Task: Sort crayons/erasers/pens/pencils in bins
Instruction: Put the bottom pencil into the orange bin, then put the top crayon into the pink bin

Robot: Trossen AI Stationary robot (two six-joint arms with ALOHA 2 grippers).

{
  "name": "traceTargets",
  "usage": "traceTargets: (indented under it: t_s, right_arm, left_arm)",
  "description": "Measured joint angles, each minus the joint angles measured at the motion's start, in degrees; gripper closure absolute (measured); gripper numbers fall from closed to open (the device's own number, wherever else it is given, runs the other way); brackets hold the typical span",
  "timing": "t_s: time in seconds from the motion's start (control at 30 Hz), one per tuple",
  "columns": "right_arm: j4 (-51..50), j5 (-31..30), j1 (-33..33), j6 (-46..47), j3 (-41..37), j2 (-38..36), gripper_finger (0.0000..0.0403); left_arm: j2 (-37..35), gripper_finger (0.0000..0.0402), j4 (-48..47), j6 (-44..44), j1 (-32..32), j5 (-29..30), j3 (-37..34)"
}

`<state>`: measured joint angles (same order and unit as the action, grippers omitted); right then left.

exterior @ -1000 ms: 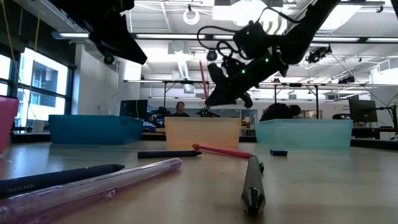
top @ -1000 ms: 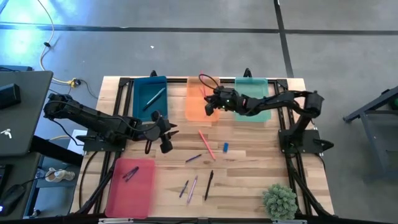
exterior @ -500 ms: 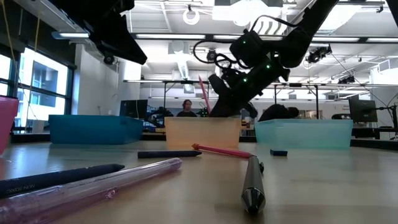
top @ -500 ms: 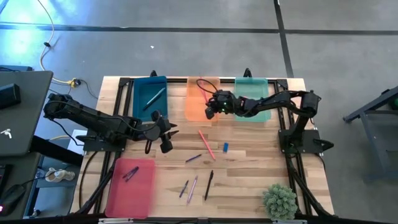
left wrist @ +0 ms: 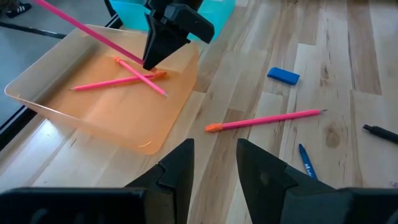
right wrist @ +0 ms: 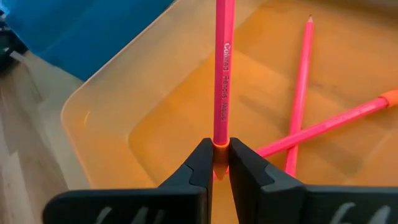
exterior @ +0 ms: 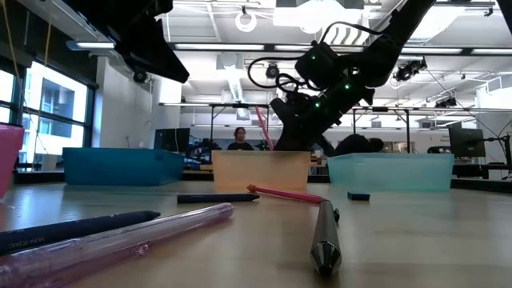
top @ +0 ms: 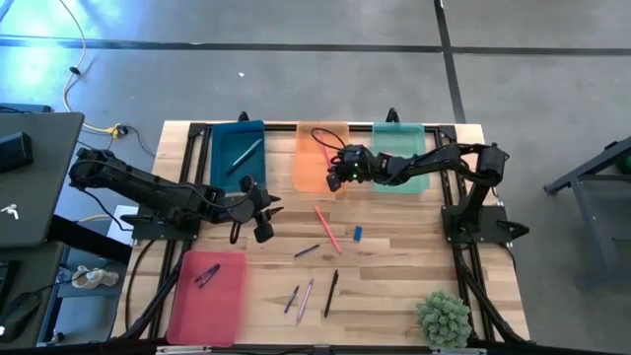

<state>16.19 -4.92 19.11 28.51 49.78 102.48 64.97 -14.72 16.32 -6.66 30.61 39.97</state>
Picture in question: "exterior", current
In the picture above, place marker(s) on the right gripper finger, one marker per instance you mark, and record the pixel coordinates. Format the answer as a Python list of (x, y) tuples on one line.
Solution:
[(289, 138), (306, 140)]

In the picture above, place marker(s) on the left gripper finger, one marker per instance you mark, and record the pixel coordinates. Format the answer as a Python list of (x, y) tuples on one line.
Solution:
[(166, 44), (148, 60)]

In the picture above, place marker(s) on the pink pencil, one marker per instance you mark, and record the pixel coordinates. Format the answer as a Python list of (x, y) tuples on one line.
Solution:
[(288, 194), (265, 130)]

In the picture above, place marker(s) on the blue eraser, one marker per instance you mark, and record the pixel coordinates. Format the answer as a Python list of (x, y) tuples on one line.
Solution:
[(358, 196)]

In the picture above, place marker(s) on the dark navy marker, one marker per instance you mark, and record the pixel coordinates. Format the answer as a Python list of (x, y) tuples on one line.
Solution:
[(80, 230)]

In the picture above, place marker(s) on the orange translucent plastic bin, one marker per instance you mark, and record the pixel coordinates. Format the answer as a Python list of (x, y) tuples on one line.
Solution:
[(260, 170)]

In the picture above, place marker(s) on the person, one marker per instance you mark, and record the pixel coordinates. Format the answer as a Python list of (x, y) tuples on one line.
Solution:
[(356, 146), (240, 144)]

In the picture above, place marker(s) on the long ceiling light strip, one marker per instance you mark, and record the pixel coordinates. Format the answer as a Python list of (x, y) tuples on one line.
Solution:
[(220, 46)]

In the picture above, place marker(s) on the black computer monitor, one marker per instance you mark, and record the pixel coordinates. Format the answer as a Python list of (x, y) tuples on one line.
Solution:
[(172, 140), (466, 142)]

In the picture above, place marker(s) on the teal translucent plastic bin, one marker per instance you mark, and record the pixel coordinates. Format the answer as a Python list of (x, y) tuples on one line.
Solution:
[(392, 172)]

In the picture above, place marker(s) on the black ceiling spotlight cluster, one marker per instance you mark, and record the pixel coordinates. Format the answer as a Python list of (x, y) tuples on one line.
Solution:
[(408, 71)]

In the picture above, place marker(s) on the black silver-tipped click pen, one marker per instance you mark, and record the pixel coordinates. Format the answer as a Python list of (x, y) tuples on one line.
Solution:
[(325, 240)]

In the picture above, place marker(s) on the blue plastic bin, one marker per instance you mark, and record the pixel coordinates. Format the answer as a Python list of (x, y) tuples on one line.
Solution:
[(120, 166)]

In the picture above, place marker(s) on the large window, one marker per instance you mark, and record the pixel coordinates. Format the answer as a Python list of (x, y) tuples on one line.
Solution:
[(60, 132)]

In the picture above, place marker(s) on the small black ceiling spotlight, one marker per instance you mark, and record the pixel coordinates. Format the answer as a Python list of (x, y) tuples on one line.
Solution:
[(446, 103)]

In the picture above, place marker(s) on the pink-red plastic bin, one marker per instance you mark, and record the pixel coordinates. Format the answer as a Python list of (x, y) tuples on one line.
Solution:
[(10, 160)]

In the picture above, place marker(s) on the pink translucent pen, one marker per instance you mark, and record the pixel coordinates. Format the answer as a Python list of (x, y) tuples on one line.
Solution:
[(120, 248)]

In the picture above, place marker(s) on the black ceiling camera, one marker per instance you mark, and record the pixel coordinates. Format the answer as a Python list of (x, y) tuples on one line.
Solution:
[(140, 77), (272, 70)]

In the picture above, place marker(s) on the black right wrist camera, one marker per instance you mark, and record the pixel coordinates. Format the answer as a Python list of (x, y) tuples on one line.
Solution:
[(318, 66)]

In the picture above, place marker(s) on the black metal gantry frame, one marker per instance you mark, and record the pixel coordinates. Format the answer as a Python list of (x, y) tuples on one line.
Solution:
[(240, 105), (380, 109)]

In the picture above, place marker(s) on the black aluminium table frame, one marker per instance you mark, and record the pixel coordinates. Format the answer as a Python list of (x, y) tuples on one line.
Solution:
[(40, 177)]

